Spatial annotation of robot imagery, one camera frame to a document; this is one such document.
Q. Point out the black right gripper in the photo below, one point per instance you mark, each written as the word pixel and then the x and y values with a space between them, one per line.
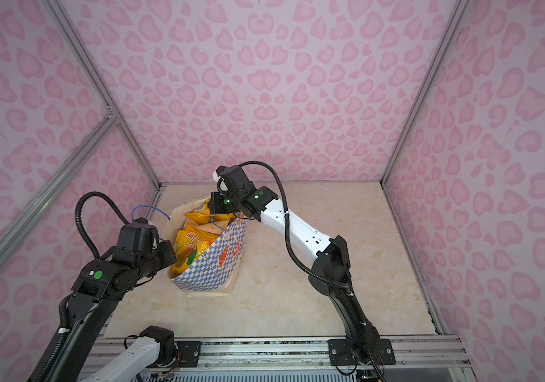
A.
pixel 217 208

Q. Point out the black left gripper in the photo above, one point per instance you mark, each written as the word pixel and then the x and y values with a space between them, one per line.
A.
pixel 171 256

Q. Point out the yellow orange snack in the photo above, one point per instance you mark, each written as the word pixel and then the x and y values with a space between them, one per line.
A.
pixel 190 245

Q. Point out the white blue checkered paper bag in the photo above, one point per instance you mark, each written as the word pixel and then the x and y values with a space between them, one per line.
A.
pixel 215 272

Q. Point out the beige paper snack pouch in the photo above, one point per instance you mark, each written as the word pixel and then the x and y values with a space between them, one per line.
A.
pixel 213 227

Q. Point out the yellow snack bag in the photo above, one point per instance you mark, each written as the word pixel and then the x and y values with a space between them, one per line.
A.
pixel 203 215

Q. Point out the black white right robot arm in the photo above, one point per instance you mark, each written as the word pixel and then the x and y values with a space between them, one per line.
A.
pixel 324 259

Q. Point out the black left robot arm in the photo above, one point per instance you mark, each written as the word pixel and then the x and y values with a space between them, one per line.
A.
pixel 100 286

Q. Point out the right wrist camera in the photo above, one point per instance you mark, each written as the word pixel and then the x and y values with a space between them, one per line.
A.
pixel 219 173

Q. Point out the aluminium frame strut left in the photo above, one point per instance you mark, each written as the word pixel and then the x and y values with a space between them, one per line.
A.
pixel 47 196

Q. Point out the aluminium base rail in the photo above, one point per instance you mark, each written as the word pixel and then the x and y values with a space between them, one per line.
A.
pixel 398 358

